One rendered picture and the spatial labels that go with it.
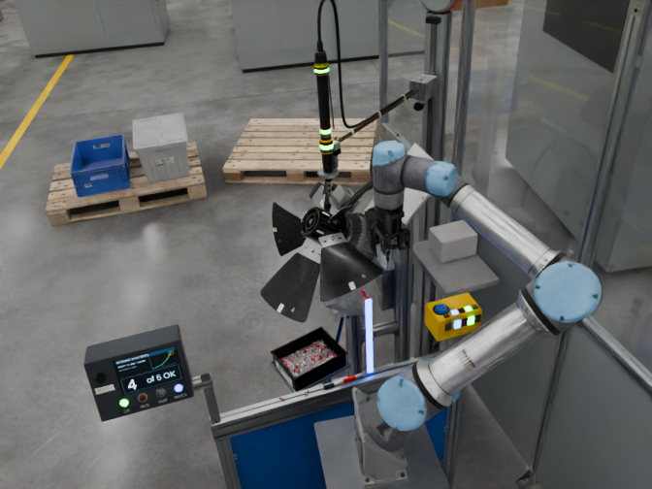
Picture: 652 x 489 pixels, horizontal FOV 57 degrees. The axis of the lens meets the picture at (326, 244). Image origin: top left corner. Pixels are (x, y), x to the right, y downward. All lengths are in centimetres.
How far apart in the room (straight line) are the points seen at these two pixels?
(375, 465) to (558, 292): 66
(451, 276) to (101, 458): 185
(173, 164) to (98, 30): 454
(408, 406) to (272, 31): 644
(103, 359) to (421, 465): 89
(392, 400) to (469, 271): 126
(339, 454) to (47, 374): 233
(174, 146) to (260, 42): 295
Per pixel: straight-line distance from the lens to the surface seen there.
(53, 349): 387
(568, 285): 125
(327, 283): 200
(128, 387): 179
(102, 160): 553
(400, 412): 136
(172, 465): 307
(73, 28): 927
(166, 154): 488
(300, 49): 756
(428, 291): 301
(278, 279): 225
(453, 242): 253
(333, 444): 174
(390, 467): 163
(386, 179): 141
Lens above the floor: 240
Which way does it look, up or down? 35 degrees down
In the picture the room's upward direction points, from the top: 4 degrees counter-clockwise
